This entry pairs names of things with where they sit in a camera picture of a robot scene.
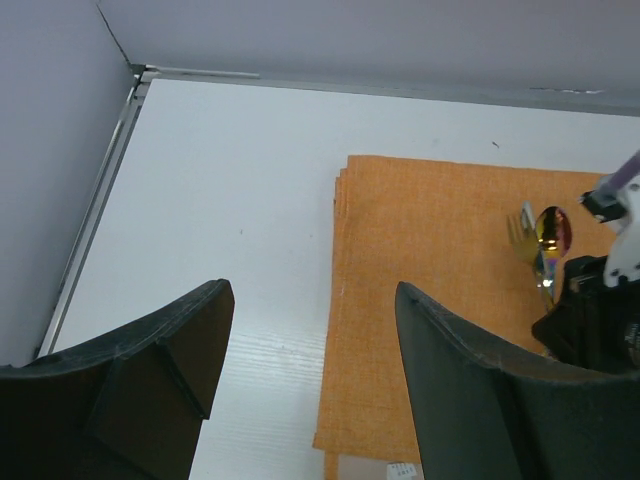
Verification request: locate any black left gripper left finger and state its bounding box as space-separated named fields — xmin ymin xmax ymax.
xmin=1 ymin=279 xmax=235 ymax=479

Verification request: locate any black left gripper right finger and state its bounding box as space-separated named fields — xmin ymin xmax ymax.
xmin=395 ymin=282 xmax=639 ymax=479

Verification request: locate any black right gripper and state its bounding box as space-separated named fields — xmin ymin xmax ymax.
xmin=532 ymin=256 xmax=639 ymax=373

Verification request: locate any gold spoon dark handle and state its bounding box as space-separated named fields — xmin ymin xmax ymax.
xmin=535 ymin=206 xmax=573 ymax=260

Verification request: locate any gold fork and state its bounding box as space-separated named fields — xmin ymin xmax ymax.
xmin=506 ymin=213 xmax=538 ymax=264

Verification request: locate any orange cloth napkin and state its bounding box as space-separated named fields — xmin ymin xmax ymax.
xmin=313 ymin=156 xmax=613 ymax=479

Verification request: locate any iridescent ornate teaspoon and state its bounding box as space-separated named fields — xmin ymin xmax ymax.
xmin=532 ymin=251 xmax=555 ymax=311

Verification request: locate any silver table knife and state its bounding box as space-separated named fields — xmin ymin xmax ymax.
xmin=520 ymin=201 xmax=536 ymax=232

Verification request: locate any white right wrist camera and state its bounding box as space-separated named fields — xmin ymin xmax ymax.
xmin=580 ymin=175 xmax=639 ymax=288

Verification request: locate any aluminium frame rail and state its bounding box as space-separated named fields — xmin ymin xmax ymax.
xmin=40 ymin=68 xmax=639 ymax=358

